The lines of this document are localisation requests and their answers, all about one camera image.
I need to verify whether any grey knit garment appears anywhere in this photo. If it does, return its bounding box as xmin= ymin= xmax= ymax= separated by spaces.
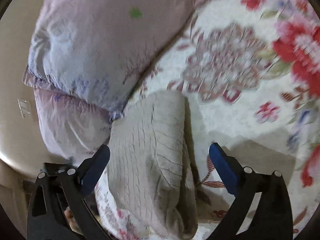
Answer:
xmin=107 ymin=90 xmax=198 ymax=239

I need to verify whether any lilac floral pillow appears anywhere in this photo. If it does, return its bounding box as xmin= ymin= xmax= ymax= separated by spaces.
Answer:
xmin=23 ymin=0 xmax=196 ymax=112

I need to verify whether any white floral bedspread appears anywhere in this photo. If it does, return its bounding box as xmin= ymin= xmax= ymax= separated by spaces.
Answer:
xmin=94 ymin=0 xmax=320 ymax=240

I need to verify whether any white wall switch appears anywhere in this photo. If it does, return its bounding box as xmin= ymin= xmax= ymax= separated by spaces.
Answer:
xmin=17 ymin=99 xmax=31 ymax=118

